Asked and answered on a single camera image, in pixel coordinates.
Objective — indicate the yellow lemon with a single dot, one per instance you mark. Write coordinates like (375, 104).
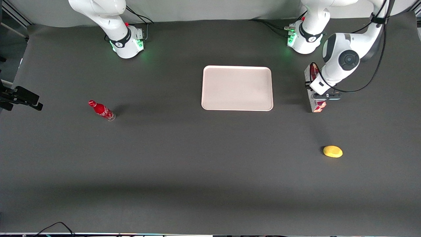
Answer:
(333, 151)

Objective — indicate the red soda bottle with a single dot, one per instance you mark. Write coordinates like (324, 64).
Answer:
(102, 110)

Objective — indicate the red tartan cookie box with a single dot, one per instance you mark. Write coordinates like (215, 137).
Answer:
(318, 106)

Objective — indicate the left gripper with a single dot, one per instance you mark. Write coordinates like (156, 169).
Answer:
(308, 85)

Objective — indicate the aluminium frame rail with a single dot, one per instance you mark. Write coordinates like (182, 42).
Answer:
(14, 13)

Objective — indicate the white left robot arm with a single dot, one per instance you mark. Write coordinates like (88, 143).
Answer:
(345, 61)

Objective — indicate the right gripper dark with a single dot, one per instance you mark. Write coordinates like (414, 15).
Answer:
(4, 95)

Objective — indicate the pale pink plastic tray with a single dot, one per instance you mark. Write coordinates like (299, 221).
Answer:
(236, 88)

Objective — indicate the dark grey table cover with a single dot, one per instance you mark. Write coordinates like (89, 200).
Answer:
(210, 171)

